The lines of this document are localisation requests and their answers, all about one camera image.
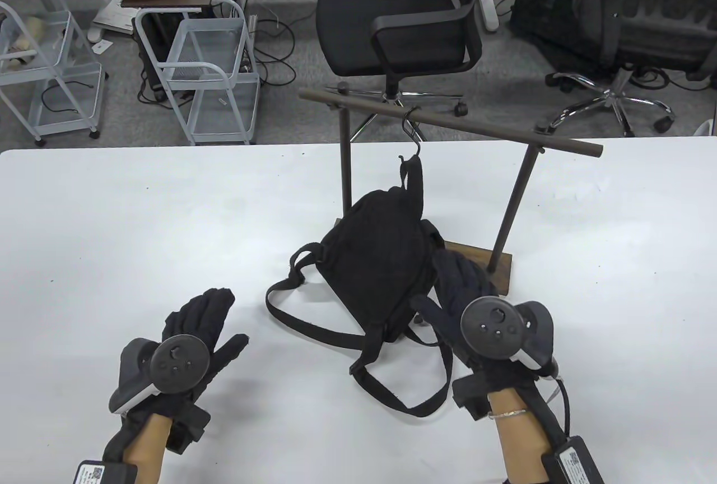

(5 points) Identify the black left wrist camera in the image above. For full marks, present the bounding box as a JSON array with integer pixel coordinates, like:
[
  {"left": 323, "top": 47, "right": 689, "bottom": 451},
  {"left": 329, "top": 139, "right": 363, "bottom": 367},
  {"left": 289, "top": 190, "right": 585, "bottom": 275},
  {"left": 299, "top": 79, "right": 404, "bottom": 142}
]
[{"left": 167, "top": 403, "right": 211, "bottom": 454}]

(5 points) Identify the grey right hand controller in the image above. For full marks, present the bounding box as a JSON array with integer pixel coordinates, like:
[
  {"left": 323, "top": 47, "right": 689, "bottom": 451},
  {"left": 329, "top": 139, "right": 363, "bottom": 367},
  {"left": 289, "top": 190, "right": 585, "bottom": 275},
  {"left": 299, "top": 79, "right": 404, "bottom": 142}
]
[{"left": 460, "top": 297, "right": 559, "bottom": 379}]

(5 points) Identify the beige plush toy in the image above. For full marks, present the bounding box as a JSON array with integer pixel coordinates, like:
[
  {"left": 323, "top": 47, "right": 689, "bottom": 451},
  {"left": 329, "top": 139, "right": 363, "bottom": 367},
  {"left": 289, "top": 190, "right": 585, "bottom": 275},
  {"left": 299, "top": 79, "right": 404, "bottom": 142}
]
[{"left": 8, "top": 15, "right": 50, "bottom": 66}]

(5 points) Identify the dark wooden hanging rack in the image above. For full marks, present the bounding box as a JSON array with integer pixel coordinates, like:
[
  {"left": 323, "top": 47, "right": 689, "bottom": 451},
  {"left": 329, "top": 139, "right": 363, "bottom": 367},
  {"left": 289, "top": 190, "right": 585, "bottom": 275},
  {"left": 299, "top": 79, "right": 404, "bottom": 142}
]
[{"left": 298, "top": 82, "right": 605, "bottom": 296}]

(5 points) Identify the person's right hand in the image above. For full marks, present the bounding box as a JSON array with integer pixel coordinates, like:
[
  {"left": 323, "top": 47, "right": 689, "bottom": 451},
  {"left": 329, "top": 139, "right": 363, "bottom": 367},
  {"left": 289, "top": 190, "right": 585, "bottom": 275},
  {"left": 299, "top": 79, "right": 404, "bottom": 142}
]
[{"left": 411, "top": 249, "right": 543, "bottom": 396}]

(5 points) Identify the black left forearm sensor box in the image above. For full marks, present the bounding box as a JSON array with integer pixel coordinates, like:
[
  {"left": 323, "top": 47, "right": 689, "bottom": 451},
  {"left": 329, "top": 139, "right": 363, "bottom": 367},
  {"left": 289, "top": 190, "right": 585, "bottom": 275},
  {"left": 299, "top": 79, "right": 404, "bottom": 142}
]
[{"left": 75, "top": 460, "right": 138, "bottom": 484}]

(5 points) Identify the grey left hand controller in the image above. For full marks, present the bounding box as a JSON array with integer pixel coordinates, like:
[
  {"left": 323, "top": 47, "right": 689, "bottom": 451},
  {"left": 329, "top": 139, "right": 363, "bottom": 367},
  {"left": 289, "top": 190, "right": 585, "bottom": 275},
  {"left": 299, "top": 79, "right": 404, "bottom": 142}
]
[{"left": 108, "top": 335, "right": 211, "bottom": 415}]

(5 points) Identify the black fabric backpack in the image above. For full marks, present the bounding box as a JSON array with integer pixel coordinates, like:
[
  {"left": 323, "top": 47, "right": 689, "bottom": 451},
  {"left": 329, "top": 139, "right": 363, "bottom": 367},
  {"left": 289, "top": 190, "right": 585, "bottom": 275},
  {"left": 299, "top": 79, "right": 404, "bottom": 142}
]
[{"left": 266, "top": 156, "right": 455, "bottom": 418}]

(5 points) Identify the black floor cable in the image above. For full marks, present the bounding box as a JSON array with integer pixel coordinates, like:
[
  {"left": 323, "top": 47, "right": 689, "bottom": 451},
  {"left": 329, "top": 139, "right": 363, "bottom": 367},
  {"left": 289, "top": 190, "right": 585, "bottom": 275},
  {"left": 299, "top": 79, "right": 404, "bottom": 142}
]
[{"left": 244, "top": 1, "right": 298, "bottom": 88}]

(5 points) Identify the black office chair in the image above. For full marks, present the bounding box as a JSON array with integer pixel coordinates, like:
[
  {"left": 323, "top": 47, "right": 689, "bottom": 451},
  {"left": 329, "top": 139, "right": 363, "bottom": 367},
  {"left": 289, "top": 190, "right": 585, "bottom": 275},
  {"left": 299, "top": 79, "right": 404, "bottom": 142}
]
[{"left": 315, "top": 0, "right": 500, "bottom": 141}]

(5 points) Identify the white metal trolley cart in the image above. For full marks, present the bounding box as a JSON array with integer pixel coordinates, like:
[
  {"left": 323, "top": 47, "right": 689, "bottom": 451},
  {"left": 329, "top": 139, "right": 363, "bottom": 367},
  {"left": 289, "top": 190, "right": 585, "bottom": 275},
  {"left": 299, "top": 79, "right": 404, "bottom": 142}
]
[
  {"left": 134, "top": 0, "right": 262, "bottom": 146},
  {"left": 0, "top": 1, "right": 108, "bottom": 148}
]

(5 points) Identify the white desk foot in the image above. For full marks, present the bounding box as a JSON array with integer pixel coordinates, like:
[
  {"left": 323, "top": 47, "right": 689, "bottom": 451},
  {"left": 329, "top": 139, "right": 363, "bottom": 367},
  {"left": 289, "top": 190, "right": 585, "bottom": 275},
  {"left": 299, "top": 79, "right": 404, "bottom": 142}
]
[
  {"left": 478, "top": 0, "right": 501, "bottom": 34},
  {"left": 88, "top": 0, "right": 139, "bottom": 43}
]

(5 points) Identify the person's left hand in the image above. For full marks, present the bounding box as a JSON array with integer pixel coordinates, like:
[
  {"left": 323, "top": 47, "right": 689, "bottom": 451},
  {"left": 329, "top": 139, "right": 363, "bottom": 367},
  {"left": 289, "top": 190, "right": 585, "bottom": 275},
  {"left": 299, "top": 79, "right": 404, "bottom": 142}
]
[{"left": 120, "top": 288, "right": 250, "bottom": 423}]

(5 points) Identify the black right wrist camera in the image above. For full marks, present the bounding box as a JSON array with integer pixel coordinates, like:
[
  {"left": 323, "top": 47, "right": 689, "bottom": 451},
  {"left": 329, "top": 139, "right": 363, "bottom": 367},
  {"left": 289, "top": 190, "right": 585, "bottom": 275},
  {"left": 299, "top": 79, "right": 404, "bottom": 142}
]
[{"left": 452, "top": 374, "right": 495, "bottom": 421}]

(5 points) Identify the black mesh chair chrome base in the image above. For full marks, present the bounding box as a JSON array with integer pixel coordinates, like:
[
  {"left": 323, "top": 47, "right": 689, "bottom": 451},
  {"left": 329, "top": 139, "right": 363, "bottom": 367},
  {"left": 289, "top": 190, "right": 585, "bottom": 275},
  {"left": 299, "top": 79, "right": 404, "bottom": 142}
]
[{"left": 511, "top": 0, "right": 717, "bottom": 138}]

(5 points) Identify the person's left forearm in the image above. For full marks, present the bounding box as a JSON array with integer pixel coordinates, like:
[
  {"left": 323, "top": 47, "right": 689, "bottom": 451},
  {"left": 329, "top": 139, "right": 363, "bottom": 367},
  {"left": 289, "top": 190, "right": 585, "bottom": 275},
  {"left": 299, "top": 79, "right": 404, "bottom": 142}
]
[{"left": 102, "top": 410, "right": 187, "bottom": 484}]

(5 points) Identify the person's right forearm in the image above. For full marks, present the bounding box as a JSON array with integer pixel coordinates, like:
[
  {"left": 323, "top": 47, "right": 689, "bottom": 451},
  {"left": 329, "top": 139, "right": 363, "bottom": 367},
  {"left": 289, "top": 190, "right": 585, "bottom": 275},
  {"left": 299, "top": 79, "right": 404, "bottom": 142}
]
[{"left": 486, "top": 389, "right": 562, "bottom": 484}]

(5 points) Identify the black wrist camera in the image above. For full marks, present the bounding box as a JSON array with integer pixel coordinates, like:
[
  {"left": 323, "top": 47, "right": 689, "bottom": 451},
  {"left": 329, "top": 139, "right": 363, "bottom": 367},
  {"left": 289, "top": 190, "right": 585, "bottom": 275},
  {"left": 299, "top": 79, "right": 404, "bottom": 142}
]
[
  {"left": 167, "top": 403, "right": 211, "bottom": 454},
  {"left": 452, "top": 374, "right": 495, "bottom": 421}
]

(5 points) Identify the black metal s-hook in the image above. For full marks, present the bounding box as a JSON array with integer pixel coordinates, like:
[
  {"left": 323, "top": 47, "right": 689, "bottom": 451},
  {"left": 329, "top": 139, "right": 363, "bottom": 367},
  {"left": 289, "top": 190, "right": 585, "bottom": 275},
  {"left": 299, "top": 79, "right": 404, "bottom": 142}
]
[{"left": 399, "top": 107, "right": 425, "bottom": 164}]

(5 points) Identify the black sensor cable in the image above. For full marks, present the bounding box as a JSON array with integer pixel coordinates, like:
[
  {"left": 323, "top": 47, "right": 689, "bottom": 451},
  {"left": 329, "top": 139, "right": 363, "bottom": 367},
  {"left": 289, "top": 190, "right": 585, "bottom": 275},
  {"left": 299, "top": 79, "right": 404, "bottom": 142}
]
[{"left": 537, "top": 360, "right": 574, "bottom": 445}]

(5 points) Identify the black computer tower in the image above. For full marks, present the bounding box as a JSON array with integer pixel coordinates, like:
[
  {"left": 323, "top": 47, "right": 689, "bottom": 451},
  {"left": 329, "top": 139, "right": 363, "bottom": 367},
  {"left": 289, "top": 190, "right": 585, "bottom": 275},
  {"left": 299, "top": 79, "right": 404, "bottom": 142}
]
[{"left": 137, "top": 12, "right": 170, "bottom": 104}]

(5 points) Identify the grey hand controller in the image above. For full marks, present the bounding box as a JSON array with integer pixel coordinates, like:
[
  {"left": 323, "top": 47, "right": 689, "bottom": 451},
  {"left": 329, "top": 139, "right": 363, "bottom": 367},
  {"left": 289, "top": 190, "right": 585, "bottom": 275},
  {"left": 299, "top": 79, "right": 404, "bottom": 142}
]
[
  {"left": 460, "top": 297, "right": 559, "bottom": 379},
  {"left": 108, "top": 335, "right": 211, "bottom": 415}
]

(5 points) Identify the black right forearm sensor box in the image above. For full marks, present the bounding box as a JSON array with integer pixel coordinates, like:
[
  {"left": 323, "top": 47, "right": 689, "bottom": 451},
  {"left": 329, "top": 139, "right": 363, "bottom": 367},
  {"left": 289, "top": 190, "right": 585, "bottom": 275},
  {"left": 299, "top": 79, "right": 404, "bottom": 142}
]
[{"left": 542, "top": 435, "right": 607, "bottom": 484}]

